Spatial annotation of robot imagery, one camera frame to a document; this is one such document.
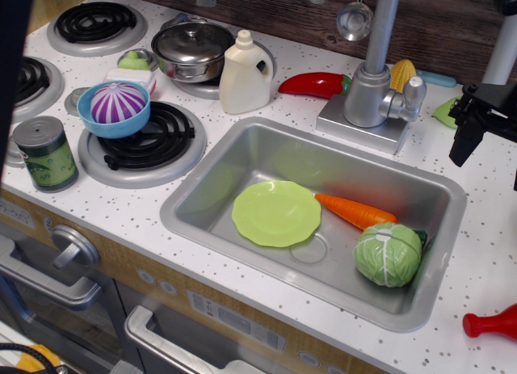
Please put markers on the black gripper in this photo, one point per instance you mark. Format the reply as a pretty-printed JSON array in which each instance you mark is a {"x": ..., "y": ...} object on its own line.
[{"x": 482, "y": 108}]

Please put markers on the cream detergent bottle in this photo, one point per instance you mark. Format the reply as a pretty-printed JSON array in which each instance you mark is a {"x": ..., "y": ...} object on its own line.
[{"x": 245, "y": 83}]

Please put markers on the silver metal sink basin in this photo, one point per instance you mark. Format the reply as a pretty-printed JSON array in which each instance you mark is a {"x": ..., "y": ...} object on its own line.
[{"x": 256, "y": 150}]

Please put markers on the green toy pear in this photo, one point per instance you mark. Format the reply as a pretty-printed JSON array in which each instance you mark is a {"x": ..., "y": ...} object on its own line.
[{"x": 441, "y": 113}]

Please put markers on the yellow toy corn cob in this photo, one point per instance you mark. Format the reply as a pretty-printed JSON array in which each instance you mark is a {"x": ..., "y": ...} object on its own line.
[{"x": 401, "y": 73}]

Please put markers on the silver toy faucet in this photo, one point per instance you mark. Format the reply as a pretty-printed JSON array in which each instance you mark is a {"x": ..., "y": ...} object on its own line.
[{"x": 372, "y": 113}]

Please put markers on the orange toy carrot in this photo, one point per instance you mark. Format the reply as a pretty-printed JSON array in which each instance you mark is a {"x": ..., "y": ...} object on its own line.
[{"x": 362, "y": 216}]

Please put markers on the green toy cabbage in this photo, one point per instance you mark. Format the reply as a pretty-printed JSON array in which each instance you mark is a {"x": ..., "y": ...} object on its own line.
[{"x": 388, "y": 254}]

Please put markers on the red toy chili pepper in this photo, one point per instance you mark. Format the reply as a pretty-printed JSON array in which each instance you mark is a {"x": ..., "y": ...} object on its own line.
[{"x": 317, "y": 84}]

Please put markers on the hanging steel ladle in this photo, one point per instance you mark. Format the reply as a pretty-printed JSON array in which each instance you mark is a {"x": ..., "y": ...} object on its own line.
[{"x": 354, "y": 21}]

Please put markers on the red toy bottle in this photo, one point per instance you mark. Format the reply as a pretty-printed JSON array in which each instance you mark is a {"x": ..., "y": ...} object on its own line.
[{"x": 503, "y": 324}]

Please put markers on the light green plastic plate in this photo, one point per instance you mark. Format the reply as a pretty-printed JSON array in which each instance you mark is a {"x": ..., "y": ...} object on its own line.
[{"x": 276, "y": 213}]

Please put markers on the back right black burner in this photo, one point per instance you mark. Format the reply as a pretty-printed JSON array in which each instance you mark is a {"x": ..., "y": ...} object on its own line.
[{"x": 206, "y": 87}]

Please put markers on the black burner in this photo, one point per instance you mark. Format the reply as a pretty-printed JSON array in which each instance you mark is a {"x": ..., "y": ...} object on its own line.
[
  {"x": 171, "y": 144},
  {"x": 96, "y": 29},
  {"x": 39, "y": 85},
  {"x": 206, "y": 87}
]

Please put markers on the steel pot with lid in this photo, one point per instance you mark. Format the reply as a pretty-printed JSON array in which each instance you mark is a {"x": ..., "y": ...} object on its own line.
[{"x": 190, "y": 51}]

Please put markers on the front right black burner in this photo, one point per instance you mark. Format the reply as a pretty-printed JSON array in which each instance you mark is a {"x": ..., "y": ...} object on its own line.
[{"x": 171, "y": 144}]

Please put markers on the white and red toy sponge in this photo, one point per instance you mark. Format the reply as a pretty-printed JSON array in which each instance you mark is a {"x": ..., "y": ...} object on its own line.
[{"x": 144, "y": 78}]

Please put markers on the green toy vegetable piece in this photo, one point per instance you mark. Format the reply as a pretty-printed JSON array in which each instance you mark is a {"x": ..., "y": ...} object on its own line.
[{"x": 132, "y": 61}]

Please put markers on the purple striped toy onion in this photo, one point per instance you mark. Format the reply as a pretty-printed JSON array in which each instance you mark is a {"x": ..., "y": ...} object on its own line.
[{"x": 115, "y": 102}]

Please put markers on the blue plastic bowl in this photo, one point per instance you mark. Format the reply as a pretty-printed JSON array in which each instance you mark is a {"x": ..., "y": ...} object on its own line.
[{"x": 116, "y": 130}]

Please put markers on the back left black burner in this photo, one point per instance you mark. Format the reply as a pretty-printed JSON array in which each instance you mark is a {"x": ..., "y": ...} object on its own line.
[{"x": 96, "y": 29}]

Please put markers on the silver oven knob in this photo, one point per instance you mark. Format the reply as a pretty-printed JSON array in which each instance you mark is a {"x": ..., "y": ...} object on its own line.
[{"x": 73, "y": 247}]

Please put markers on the green labelled tin can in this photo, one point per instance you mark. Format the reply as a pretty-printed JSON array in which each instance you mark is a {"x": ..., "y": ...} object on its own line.
[{"x": 45, "y": 150}]

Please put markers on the front left black burner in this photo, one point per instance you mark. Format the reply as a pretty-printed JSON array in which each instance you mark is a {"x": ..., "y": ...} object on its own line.
[{"x": 39, "y": 85}]

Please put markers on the yellow and black object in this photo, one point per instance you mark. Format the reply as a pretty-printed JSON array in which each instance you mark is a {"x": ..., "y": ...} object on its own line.
[{"x": 33, "y": 358}]

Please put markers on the light blue utensil handle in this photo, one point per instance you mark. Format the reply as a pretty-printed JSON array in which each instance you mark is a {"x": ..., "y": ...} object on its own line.
[{"x": 436, "y": 79}]

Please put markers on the silver vertical post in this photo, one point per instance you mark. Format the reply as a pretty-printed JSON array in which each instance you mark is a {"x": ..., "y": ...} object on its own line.
[{"x": 503, "y": 57}]

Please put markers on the silver dishwasher door handle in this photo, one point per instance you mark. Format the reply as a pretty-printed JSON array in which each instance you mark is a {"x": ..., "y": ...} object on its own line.
[{"x": 137, "y": 329}]

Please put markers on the silver oven door handle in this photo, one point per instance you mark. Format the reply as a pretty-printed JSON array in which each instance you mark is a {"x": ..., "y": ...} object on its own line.
[{"x": 78, "y": 296}]

